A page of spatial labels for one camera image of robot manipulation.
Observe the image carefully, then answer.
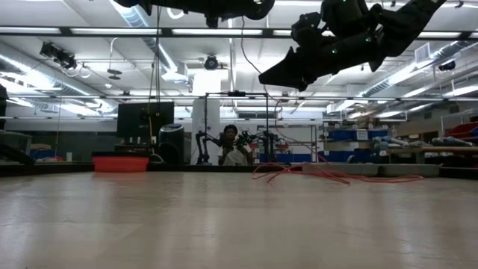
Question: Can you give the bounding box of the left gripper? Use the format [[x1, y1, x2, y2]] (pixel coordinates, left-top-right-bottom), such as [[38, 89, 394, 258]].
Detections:
[[164, 0, 249, 29]]

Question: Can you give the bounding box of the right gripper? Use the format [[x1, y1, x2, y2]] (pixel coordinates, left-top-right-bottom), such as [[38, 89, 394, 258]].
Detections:
[[258, 35, 370, 93]]

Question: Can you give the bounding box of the background robot station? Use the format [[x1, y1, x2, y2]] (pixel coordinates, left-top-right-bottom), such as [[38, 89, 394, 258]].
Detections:
[[185, 91, 279, 165]]

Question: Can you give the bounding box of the person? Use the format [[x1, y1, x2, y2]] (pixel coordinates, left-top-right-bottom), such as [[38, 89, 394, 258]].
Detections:
[[217, 124, 255, 166]]

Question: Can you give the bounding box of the black monitor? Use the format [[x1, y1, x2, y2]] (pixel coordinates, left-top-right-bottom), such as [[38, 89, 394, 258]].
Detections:
[[117, 101, 176, 138]]

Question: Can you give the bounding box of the grey tool kit case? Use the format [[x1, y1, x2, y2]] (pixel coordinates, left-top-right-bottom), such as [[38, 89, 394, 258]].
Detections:
[[301, 161, 441, 178]]

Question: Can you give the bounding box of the wooden workbench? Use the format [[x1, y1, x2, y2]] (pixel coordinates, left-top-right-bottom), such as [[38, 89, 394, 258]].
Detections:
[[387, 145, 478, 165]]

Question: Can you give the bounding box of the black ceiling-mounted device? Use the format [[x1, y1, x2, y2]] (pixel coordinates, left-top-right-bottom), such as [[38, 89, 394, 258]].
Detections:
[[40, 41, 78, 71]]

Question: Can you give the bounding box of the red plastic crate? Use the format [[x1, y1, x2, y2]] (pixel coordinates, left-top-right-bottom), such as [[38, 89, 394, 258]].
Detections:
[[443, 122, 478, 139]]

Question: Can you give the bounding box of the red plastic bin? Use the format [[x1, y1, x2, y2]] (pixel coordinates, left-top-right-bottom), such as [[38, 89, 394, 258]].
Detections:
[[92, 150, 151, 173]]

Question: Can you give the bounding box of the black overhead camera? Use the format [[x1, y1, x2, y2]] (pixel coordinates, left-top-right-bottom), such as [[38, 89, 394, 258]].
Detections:
[[203, 55, 220, 71]]

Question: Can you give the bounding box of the black aluminium table frame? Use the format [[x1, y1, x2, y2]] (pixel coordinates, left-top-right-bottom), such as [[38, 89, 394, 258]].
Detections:
[[0, 25, 478, 179]]

